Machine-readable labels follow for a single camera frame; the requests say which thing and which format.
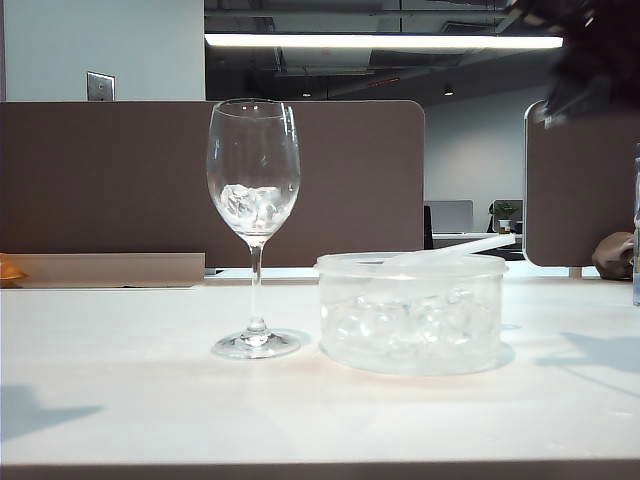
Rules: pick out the grey background screen panel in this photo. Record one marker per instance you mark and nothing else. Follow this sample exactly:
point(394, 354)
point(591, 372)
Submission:
point(451, 216)

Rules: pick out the clear plastic bottle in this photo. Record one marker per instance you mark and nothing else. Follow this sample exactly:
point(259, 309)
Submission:
point(637, 225)

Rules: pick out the long ceiling light strip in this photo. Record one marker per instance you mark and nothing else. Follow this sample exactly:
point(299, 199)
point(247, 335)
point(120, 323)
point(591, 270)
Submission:
point(375, 41)

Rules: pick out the brown lumpy object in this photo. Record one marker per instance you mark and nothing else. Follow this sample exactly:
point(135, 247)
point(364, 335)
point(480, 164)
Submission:
point(612, 255)

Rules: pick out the green potted plant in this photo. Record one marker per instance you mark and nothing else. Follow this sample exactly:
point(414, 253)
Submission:
point(504, 210)

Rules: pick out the white plastic ice shovel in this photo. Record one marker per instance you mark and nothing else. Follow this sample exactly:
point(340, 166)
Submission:
point(495, 245)

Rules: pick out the clear wine glass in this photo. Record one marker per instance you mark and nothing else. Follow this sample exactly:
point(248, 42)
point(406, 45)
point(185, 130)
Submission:
point(256, 280)

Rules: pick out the round translucent plastic ice container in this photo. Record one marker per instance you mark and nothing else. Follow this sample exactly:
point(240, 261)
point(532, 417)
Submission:
point(410, 357)

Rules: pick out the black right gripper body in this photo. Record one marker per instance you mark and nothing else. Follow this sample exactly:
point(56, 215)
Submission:
point(600, 60)

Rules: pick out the brown desk partition rounded corners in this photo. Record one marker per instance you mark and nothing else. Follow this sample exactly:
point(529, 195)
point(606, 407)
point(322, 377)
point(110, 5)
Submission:
point(575, 200)

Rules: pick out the grey wall switch plate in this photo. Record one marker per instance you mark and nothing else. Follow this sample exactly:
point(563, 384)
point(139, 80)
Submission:
point(101, 86)

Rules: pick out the wide brown desk partition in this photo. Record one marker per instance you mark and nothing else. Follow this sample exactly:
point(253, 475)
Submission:
point(100, 175)

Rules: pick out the beige cardboard box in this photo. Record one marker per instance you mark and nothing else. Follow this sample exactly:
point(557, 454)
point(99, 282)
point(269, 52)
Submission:
point(100, 270)

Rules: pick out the black office chair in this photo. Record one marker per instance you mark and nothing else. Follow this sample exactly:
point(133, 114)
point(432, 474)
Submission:
point(428, 227)

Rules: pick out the clear ice cube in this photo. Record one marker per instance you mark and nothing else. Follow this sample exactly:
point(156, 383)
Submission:
point(236, 202)
point(271, 205)

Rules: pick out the white background desk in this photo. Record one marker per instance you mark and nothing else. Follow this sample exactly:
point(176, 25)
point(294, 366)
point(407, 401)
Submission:
point(465, 236)

